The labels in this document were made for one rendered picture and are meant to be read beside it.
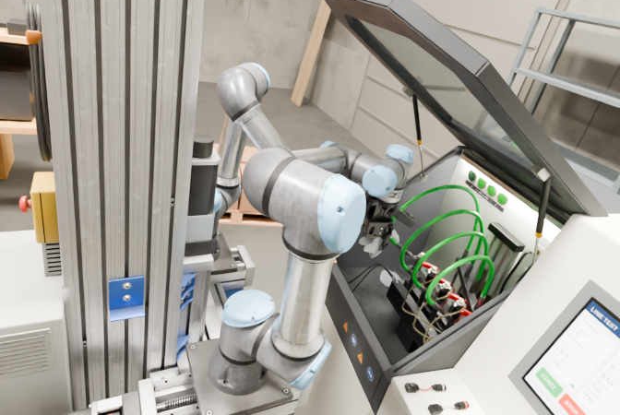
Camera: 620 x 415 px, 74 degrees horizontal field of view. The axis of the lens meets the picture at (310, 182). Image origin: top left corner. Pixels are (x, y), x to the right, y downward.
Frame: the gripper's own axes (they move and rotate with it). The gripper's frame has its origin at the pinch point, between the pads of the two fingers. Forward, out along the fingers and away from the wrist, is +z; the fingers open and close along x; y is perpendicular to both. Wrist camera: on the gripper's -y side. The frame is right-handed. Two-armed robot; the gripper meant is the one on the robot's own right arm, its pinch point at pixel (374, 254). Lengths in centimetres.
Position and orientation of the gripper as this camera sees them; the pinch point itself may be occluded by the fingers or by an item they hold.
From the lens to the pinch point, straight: 129.9
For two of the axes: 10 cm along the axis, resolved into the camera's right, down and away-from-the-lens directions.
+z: -2.0, 8.8, 4.4
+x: 2.9, 4.8, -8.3
